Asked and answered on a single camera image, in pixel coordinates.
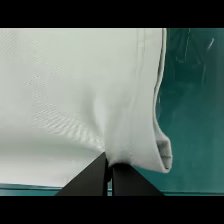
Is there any white shirt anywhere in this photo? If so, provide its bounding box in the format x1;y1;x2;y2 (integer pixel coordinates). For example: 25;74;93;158
0;27;174;188

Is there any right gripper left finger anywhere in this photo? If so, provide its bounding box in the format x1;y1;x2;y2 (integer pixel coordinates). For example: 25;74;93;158
54;151;109;197

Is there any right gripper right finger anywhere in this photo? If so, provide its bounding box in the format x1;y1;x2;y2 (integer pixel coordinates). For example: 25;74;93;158
111;162;165;197

